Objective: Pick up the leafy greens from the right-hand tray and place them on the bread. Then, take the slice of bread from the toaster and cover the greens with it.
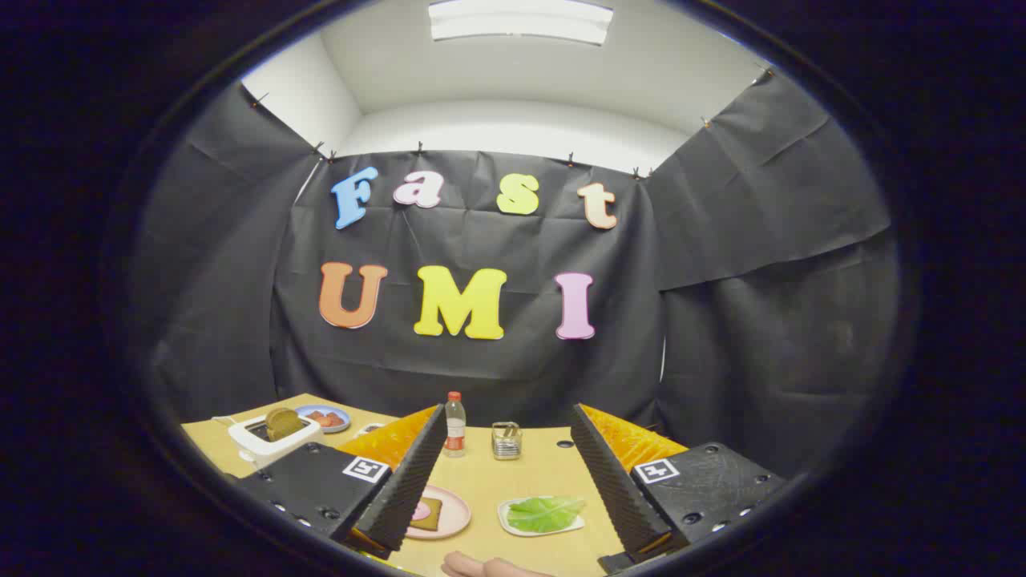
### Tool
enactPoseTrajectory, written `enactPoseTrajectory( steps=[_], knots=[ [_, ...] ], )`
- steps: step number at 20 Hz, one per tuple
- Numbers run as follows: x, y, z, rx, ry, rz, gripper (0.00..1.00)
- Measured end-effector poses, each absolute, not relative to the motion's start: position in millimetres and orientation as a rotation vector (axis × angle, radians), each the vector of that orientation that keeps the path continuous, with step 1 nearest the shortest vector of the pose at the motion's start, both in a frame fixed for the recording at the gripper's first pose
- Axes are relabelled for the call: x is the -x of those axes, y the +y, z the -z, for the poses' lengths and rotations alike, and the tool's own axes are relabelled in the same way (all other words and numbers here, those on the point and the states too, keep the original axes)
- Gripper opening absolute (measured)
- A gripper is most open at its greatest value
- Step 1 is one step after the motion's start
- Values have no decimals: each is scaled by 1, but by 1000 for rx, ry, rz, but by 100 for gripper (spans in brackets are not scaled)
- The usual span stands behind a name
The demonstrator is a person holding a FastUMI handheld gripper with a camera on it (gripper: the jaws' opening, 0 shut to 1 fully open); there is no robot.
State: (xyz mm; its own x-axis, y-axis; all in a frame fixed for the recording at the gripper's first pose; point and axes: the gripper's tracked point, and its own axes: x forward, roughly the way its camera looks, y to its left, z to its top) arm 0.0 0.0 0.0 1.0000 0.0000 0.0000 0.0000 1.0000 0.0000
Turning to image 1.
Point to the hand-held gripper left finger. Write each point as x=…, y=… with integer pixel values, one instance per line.
x=409, y=489

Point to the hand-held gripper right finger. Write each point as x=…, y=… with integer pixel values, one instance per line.
x=617, y=489

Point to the green lettuce leaf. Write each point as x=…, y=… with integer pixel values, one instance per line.
x=545, y=514

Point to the brown bread slice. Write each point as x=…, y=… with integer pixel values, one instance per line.
x=282, y=423

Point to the pink ham slice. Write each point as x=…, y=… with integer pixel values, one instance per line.
x=421, y=510

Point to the toast slice with crust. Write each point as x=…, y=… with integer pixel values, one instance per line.
x=434, y=521

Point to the pink round plate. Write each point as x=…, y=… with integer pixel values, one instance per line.
x=455, y=517

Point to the clear plastic bottle red cap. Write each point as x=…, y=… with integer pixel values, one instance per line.
x=454, y=433

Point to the white divided seed dish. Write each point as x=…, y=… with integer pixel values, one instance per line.
x=365, y=430

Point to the white square plate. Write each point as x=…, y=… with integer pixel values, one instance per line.
x=502, y=517

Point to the red brown food slices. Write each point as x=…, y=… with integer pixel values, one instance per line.
x=327, y=419

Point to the blue round plate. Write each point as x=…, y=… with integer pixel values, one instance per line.
x=304, y=411

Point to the black backdrop cloth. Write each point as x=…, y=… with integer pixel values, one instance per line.
x=481, y=377

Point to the white toaster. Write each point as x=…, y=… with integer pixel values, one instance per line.
x=272, y=450

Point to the white ceiling light panel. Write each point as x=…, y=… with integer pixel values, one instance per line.
x=521, y=20

